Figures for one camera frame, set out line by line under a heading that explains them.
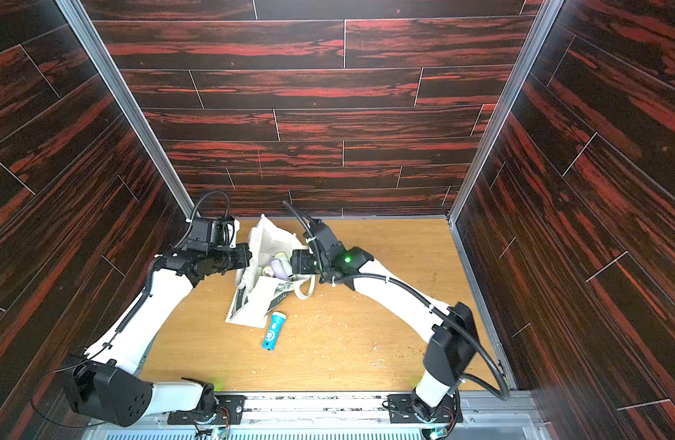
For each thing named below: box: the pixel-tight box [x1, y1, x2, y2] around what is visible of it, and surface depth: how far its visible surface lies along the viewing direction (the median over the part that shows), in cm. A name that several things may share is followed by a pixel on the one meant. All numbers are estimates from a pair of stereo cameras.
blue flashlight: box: [262, 311, 287, 352], surface depth 88 cm
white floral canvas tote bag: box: [225, 213, 317, 330], surface depth 86 cm
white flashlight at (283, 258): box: [274, 251, 292, 267], surface depth 98 cm
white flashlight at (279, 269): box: [270, 259, 289, 281], surface depth 94 cm
